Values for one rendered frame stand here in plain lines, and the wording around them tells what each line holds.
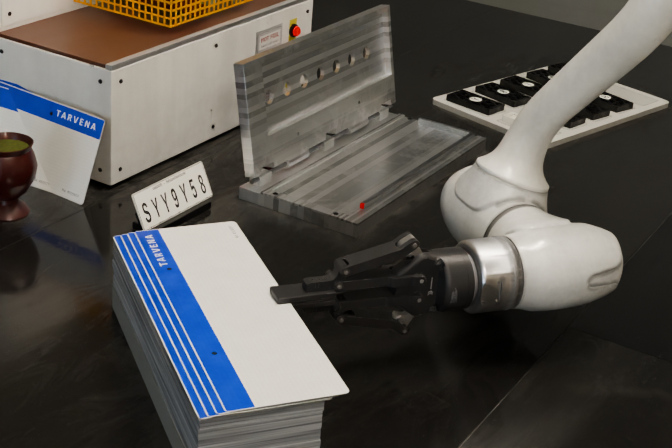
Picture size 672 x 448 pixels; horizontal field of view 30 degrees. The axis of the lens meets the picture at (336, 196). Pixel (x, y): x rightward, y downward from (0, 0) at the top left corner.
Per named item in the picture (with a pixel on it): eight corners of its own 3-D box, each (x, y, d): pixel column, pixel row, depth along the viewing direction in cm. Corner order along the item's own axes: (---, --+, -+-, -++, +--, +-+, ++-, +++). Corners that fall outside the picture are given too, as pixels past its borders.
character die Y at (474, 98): (488, 115, 228) (489, 109, 228) (446, 100, 234) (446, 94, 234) (504, 110, 232) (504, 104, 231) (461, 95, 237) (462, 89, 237)
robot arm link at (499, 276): (517, 323, 150) (472, 329, 148) (482, 287, 158) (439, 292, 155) (528, 256, 146) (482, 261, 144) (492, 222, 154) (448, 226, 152)
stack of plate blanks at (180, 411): (318, 481, 128) (326, 400, 124) (195, 503, 124) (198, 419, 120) (211, 295, 162) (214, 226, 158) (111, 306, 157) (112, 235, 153)
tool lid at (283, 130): (243, 64, 181) (232, 63, 182) (255, 188, 187) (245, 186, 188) (389, 4, 216) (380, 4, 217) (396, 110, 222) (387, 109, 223)
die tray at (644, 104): (544, 149, 218) (545, 144, 217) (429, 103, 235) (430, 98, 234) (670, 106, 244) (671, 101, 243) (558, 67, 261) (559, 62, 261)
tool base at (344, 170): (356, 238, 180) (358, 215, 179) (238, 198, 190) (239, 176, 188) (485, 150, 215) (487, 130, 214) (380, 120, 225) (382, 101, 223)
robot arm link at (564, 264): (520, 332, 150) (470, 283, 161) (631, 317, 155) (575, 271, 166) (532, 249, 145) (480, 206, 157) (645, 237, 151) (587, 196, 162)
